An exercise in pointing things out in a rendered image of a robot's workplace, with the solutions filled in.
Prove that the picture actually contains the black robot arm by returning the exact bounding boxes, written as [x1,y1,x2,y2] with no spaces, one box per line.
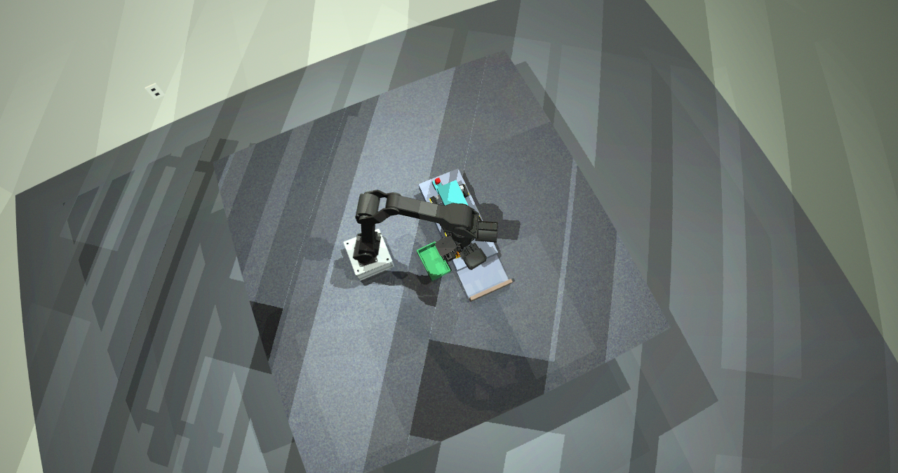
[353,189,498,267]

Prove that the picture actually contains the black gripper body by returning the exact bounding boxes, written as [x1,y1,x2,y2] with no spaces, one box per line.
[453,239,487,270]

